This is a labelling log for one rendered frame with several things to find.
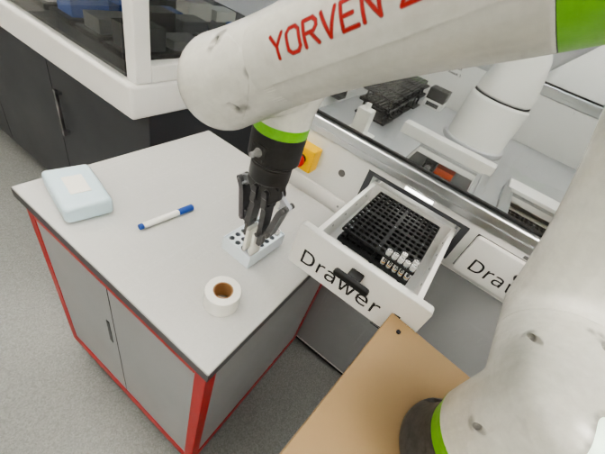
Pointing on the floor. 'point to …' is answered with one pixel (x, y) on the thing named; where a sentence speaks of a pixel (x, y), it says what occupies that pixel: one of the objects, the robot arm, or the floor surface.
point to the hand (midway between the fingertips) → (253, 239)
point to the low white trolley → (175, 283)
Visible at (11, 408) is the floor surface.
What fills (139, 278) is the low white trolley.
